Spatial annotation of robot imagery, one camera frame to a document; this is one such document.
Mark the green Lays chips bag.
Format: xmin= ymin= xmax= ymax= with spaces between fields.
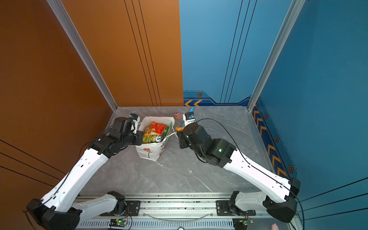
xmin=162 ymin=122 xmax=173 ymax=142

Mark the green Fox's tea candy bag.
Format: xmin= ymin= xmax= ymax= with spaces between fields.
xmin=142 ymin=135 xmax=163 ymax=144

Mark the white floral paper bag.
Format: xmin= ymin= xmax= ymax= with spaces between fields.
xmin=136 ymin=117 xmax=175 ymax=162

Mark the small orange snack packet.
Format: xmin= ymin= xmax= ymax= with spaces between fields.
xmin=175 ymin=127 xmax=184 ymax=132

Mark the red foil snack packet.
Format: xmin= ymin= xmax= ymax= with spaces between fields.
xmin=149 ymin=122 xmax=167 ymax=135

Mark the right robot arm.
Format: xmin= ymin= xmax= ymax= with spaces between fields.
xmin=178 ymin=122 xmax=301 ymax=223

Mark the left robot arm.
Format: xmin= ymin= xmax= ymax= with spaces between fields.
xmin=24 ymin=114 xmax=143 ymax=230

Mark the pink toy cupcake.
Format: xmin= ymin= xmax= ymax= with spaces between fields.
xmin=174 ymin=112 xmax=182 ymax=120

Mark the left green circuit board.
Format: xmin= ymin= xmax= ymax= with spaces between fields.
xmin=109 ymin=218 xmax=128 ymax=229

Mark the green circuit board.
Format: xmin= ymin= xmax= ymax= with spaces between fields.
xmin=109 ymin=218 xmax=128 ymax=229
xmin=232 ymin=218 xmax=254 ymax=230

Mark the right green circuit board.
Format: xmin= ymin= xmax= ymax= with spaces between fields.
xmin=232 ymin=218 xmax=254 ymax=230

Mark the pink object bottom right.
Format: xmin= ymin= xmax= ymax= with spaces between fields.
xmin=271 ymin=224 xmax=279 ymax=230

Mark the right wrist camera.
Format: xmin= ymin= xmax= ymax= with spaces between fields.
xmin=183 ymin=112 xmax=196 ymax=127

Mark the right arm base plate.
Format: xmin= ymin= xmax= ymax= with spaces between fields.
xmin=216 ymin=200 xmax=256 ymax=216

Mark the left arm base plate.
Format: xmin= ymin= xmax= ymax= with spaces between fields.
xmin=100 ymin=201 xmax=141 ymax=217

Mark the aluminium front rail frame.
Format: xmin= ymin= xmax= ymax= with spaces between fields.
xmin=76 ymin=192 xmax=302 ymax=230

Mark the left aluminium corner post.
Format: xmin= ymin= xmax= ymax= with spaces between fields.
xmin=47 ymin=0 xmax=118 ymax=112

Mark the aluminium corner post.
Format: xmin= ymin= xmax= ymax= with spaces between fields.
xmin=47 ymin=0 xmax=118 ymax=112
xmin=247 ymin=0 xmax=305 ymax=112

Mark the right aluminium corner post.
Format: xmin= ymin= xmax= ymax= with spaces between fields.
xmin=247 ymin=0 xmax=305 ymax=112

